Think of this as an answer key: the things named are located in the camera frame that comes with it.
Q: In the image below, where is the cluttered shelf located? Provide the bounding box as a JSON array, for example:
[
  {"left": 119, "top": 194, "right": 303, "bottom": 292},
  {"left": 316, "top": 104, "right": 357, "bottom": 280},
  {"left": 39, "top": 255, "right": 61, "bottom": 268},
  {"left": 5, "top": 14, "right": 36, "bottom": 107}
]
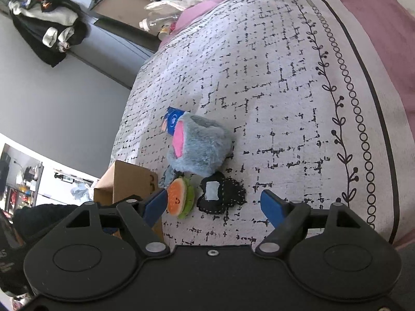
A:
[{"left": 0, "top": 143, "right": 44, "bottom": 216}]

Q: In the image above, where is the brown flat board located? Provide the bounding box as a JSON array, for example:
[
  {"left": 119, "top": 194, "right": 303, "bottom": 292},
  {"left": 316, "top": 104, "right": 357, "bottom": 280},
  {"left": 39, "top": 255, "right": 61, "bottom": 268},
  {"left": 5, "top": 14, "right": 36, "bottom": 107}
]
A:
[{"left": 89, "top": 0, "right": 182, "bottom": 39}]

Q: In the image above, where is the pile of clothes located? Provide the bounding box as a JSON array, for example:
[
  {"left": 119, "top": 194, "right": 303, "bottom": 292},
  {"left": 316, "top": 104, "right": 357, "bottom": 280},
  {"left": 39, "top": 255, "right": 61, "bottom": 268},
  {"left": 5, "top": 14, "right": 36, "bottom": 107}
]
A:
[{"left": 0, "top": 0, "right": 89, "bottom": 68}]

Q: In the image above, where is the grey fluffy plush toy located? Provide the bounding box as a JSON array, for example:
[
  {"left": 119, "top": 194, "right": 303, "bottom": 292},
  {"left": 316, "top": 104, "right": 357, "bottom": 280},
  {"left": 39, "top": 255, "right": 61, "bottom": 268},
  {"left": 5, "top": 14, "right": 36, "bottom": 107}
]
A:
[{"left": 166, "top": 113, "right": 233, "bottom": 176}]

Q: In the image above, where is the blue packet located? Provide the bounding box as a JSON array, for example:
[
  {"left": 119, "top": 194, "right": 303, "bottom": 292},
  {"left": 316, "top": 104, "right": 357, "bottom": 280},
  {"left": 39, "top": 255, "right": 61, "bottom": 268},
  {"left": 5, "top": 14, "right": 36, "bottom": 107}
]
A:
[{"left": 162, "top": 106, "right": 186, "bottom": 136}]

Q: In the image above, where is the white black-patterned blanket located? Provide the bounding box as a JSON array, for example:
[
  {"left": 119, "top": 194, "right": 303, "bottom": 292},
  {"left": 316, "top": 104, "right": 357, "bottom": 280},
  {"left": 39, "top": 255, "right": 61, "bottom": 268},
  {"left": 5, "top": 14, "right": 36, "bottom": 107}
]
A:
[{"left": 110, "top": 0, "right": 409, "bottom": 250}]

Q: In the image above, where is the pink bedsheet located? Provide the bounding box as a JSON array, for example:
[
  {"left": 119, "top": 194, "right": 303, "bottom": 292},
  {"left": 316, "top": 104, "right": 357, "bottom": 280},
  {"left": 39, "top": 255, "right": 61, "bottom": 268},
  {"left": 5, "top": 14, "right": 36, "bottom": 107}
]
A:
[{"left": 311, "top": 0, "right": 415, "bottom": 250}]

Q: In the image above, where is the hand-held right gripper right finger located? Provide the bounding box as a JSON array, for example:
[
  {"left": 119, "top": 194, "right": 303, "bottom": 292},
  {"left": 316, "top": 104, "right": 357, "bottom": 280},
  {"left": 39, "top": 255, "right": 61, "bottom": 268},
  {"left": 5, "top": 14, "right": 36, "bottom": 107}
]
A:
[{"left": 256, "top": 189, "right": 375, "bottom": 260}]

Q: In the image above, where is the black fabric toy white patch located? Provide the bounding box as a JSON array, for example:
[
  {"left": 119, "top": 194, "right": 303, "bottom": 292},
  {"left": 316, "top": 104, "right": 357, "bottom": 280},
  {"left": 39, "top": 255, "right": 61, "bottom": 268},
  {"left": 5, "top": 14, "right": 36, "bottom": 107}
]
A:
[{"left": 197, "top": 172, "right": 247, "bottom": 214}]

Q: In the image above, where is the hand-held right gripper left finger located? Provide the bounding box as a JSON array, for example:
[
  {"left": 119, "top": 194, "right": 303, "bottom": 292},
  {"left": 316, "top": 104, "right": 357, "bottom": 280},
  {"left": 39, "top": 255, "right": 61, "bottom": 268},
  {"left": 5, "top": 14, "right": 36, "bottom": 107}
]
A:
[{"left": 60, "top": 188, "right": 171, "bottom": 257}]

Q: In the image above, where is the pink pillow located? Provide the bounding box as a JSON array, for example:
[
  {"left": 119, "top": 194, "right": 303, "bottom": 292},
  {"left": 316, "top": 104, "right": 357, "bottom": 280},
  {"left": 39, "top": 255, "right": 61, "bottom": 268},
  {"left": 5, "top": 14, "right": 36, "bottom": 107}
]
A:
[{"left": 158, "top": 0, "right": 227, "bottom": 50}]

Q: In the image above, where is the cardboard box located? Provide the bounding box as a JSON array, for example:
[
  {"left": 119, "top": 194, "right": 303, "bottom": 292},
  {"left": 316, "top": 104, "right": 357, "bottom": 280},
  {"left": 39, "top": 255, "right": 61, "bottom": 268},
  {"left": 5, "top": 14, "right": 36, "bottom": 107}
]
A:
[{"left": 93, "top": 160, "right": 164, "bottom": 243}]

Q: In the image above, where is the clear plastic bottle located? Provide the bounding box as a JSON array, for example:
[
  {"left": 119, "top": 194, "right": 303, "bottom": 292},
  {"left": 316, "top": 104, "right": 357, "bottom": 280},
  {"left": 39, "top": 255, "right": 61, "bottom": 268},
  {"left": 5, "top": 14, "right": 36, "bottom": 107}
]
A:
[{"left": 139, "top": 5, "right": 182, "bottom": 33}]

